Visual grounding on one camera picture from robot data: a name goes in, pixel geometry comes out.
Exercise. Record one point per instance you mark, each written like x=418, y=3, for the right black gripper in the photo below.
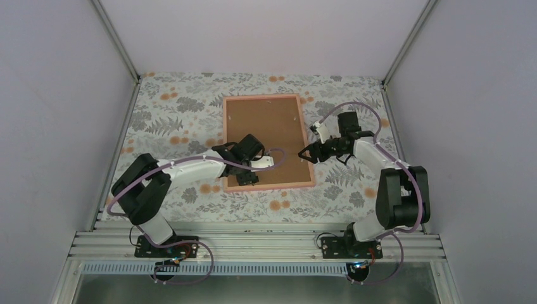
x=311, y=148

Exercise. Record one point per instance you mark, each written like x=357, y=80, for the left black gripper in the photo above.
x=244, y=180

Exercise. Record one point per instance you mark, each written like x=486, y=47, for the pink photo frame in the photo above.
x=268, y=144

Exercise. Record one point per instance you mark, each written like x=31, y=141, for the brown cardboard backing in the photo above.
x=268, y=138

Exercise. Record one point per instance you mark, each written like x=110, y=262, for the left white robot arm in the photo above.
x=141, y=189

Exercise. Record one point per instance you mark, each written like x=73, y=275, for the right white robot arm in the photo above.
x=402, y=202

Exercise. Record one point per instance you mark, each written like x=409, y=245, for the floral table cloth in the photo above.
x=180, y=114

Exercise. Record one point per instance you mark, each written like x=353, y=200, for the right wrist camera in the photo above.
x=320, y=130

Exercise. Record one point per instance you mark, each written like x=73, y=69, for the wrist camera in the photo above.
x=262, y=164
x=320, y=130

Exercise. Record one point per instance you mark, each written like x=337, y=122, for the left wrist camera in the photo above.
x=262, y=164

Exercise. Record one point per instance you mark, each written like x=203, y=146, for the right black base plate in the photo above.
x=338, y=248

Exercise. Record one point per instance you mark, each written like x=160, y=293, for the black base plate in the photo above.
x=338, y=248
x=144, y=249

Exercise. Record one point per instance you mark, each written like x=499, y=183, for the grey slotted cable duct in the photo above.
x=218, y=268

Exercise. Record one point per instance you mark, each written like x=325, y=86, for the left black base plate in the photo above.
x=144, y=249

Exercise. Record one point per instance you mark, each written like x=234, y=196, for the aluminium rail base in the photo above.
x=114, y=241

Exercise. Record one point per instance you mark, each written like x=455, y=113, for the right aluminium corner post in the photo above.
x=409, y=41

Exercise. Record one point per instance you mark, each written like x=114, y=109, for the aluminium corner post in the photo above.
x=409, y=41
x=115, y=39

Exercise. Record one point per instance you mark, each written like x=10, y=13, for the left aluminium corner post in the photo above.
x=115, y=39

